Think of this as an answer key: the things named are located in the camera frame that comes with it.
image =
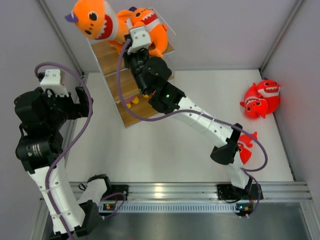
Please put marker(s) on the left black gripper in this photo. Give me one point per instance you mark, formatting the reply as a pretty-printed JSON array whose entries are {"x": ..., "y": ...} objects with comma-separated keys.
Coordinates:
[{"x": 77, "y": 110}]

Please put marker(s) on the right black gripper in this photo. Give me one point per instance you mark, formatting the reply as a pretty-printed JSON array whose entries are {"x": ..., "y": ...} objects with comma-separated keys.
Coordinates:
[{"x": 127, "y": 57}]

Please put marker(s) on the orange shark plush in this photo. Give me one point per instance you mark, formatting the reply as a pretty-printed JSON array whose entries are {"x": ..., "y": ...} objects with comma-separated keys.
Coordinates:
[
  {"x": 145, "y": 17},
  {"x": 96, "y": 20}
]

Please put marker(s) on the red shark plush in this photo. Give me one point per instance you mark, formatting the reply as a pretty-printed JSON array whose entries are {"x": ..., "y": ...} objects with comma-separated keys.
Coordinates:
[
  {"x": 270, "y": 91},
  {"x": 254, "y": 104},
  {"x": 245, "y": 145}
]

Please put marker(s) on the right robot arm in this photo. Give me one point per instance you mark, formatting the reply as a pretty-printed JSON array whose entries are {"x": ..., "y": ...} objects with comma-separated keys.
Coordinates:
[{"x": 151, "y": 75}]

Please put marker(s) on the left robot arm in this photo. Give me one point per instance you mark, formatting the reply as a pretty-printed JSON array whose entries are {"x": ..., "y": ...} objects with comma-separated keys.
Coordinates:
[{"x": 42, "y": 114}]

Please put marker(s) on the striped yellow-footed plush left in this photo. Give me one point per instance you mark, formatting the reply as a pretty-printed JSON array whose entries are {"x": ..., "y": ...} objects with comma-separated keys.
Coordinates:
[{"x": 132, "y": 100}]

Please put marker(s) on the red shark plush front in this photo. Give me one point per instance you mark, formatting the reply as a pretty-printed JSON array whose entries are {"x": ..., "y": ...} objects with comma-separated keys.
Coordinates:
[{"x": 245, "y": 145}]

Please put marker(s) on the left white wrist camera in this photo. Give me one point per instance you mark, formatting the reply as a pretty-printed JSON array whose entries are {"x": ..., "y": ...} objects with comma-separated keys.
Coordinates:
[{"x": 52, "y": 83}]

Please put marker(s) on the white wire wooden shelf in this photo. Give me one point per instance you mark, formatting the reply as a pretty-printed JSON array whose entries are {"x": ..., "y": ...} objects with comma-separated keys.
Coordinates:
[{"x": 107, "y": 59}]

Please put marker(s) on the aluminium mounting rail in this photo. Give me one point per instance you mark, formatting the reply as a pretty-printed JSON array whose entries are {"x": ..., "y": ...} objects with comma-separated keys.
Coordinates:
[{"x": 207, "y": 191}]

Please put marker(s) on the white slotted cable duct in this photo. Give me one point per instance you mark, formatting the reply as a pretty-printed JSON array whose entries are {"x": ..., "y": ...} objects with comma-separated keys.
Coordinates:
[{"x": 174, "y": 207}]

